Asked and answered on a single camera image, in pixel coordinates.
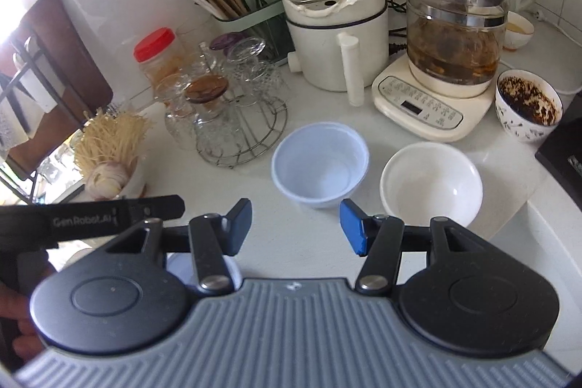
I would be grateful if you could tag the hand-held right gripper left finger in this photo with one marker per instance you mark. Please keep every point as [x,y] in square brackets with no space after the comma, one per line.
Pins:
[238,229]

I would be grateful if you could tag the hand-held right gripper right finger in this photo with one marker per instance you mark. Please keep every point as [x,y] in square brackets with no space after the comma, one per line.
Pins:
[352,229]

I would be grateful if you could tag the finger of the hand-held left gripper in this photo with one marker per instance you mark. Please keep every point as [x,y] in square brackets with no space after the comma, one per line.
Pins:
[150,207]

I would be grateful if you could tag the translucent plastic bowl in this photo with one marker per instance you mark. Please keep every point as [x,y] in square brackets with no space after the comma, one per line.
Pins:
[318,170]
[234,273]

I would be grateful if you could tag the white ceramic bowl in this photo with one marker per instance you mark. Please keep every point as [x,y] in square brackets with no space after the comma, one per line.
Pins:
[427,188]

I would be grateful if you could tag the person's left hand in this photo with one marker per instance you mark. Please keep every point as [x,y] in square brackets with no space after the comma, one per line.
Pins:
[18,320]

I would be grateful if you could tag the small white garlic bowl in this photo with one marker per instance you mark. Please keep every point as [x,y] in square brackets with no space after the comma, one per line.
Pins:
[135,184]

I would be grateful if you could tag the garlic bulb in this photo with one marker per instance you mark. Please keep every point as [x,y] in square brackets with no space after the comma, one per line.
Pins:
[107,180]

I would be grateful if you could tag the clear drinking glass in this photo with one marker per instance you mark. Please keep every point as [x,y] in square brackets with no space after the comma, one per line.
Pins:
[72,152]
[47,170]

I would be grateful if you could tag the cream kettle heating base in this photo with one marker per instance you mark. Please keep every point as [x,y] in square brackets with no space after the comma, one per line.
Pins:
[409,106]

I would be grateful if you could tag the red-lid plastic jar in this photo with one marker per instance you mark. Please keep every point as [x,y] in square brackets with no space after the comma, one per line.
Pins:
[154,45]

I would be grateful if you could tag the cluster of glass cups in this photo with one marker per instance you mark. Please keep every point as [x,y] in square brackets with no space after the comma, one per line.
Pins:
[254,65]

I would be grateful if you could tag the dark wooden cutting board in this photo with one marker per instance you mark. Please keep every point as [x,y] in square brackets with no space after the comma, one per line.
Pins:
[68,51]

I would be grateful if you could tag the black dish rack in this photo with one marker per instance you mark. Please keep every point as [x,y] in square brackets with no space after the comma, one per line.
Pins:
[28,51]

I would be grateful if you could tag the white electric cooking pot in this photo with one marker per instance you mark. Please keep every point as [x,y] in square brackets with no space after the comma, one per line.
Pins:
[318,51]

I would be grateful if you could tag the leaf-print bowl of dark spices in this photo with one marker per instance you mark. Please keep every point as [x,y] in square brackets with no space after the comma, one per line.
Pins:
[514,122]

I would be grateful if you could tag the green chopstick holder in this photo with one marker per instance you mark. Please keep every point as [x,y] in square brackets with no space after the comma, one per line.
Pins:
[273,29]

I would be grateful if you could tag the glass health kettle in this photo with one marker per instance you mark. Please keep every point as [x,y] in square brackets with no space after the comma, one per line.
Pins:
[454,29]

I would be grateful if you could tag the black induction cooktop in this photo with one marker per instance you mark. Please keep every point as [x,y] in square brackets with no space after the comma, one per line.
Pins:
[564,151]

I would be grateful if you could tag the small cream bowl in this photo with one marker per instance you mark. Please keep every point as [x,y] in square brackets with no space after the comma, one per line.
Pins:
[518,31]

